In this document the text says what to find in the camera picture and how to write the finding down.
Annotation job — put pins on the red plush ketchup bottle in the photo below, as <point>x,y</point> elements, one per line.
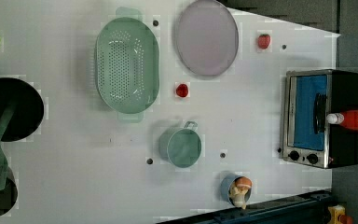
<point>346,119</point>

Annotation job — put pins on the silver black toaster oven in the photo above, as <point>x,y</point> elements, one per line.
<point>308,138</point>

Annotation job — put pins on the red toy tomato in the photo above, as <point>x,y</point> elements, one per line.
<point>182,90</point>

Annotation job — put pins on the green metal cup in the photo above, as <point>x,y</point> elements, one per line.
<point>181,146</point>

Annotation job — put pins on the round grey plate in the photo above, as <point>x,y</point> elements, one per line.
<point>207,38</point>

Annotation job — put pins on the green perforated colander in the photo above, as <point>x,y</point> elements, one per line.
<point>126,59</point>

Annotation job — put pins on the plush mushroom toy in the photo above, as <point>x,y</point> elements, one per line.
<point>238,190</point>

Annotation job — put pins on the red toy strawberry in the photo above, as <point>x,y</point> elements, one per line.
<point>263,41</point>

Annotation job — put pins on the yellow red toy block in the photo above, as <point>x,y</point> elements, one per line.
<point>338,215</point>

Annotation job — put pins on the black cylindrical holder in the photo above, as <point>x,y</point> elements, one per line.
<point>8,195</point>

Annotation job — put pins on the dark blue frame rail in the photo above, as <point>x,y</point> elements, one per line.
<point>307,208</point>

